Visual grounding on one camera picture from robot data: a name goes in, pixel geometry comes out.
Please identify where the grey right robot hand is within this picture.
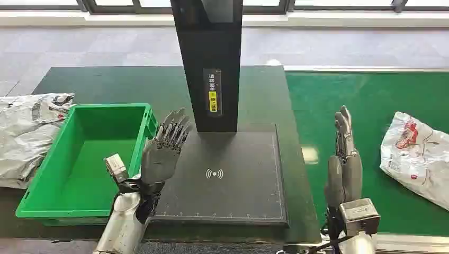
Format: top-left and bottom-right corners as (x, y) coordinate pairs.
(324, 105), (364, 211)

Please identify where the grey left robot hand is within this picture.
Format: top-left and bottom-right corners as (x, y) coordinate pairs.
(140, 107), (193, 186)

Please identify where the white parcel bag red print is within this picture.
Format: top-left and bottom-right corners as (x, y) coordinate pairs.
(379, 111), (449, 212)

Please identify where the green conveyor belt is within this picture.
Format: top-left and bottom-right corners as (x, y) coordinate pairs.
(284, 70), (449, 237)

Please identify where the green plastic crate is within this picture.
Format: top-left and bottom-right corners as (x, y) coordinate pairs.
(15, 103), (158, 225)

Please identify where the black yellow label sticker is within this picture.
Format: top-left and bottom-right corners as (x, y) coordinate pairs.
(202, 68), (223, 117)

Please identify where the black scanner pillar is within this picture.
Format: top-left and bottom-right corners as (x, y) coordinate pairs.
(170, 0), (244, 133)

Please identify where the crumpled grey parcel bag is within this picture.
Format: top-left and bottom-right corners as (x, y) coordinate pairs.
(0, 93), (75, 190)

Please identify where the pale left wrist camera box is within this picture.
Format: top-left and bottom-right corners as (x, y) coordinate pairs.
(103, 153), (130, 184)

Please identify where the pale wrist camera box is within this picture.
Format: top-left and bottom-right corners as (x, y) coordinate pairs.
(338, 198), (381, 236)
(103, 153), (130, 184)

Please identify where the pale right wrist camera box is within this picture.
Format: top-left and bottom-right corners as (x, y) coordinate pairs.
(338, 198), (381, 236)

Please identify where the dark window frame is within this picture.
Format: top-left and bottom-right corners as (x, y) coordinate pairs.
(0, 0), (449, 15)

